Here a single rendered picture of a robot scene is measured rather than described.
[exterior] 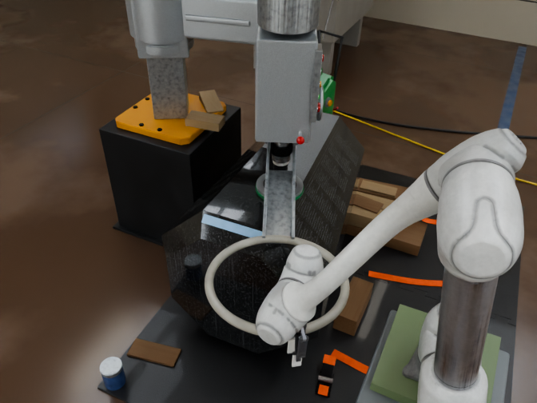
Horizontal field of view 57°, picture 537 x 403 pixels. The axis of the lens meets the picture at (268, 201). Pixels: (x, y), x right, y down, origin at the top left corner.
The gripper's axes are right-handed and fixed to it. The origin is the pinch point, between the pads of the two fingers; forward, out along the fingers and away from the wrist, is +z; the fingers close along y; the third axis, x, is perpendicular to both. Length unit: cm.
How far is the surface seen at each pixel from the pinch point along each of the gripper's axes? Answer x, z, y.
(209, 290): 23.6, -10.4, 21.2
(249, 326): 13.9, -10.7, 3.6
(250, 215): 0, -3, 70
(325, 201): -41, 6, 87
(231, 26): -6, -60, 149
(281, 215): -10, -12, 56
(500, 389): -59, 3, -23
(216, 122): 2, -9, 150
